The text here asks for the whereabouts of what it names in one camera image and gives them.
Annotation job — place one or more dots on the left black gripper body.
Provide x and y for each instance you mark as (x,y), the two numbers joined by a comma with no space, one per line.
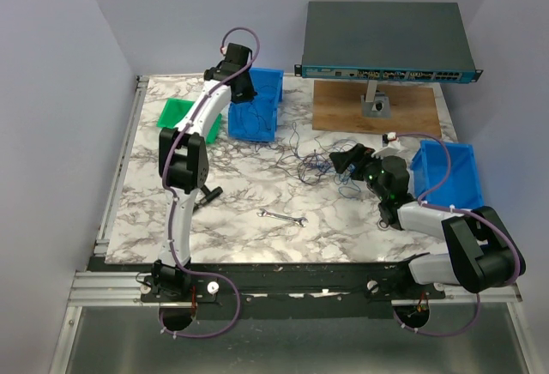
(246,91)

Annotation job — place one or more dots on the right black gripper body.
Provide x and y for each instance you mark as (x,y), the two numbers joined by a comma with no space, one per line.
(371,170)

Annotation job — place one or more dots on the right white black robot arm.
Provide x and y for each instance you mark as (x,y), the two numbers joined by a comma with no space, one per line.
(481,254)

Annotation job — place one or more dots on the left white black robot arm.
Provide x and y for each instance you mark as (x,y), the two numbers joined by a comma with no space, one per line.
(183,162)

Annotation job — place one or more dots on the ratcheting combination wrench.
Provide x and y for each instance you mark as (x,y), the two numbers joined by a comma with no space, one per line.
(381,223)

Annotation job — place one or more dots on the brown wooden board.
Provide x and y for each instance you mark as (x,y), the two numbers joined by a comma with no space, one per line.
(336,107)

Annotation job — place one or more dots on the small open-end wrench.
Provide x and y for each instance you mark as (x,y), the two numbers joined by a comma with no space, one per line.
(299,221)

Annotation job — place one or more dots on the green plastic bin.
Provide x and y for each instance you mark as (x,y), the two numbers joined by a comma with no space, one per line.
(175,109)

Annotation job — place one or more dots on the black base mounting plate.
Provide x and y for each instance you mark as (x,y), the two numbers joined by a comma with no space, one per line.
(217,290)

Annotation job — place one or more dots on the black T-shaped tool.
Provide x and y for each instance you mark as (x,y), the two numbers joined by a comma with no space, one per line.
(208,195)

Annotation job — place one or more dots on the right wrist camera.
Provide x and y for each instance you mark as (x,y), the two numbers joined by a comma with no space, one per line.
(391,145)

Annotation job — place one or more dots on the grey metal switch stand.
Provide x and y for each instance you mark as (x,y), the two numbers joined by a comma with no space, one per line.
(374,103)

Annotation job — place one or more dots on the teal network switch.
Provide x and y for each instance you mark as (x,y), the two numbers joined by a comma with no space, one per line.
(387,41)

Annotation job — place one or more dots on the aluminium frame rail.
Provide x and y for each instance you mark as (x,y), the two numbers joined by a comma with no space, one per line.
(122,289)

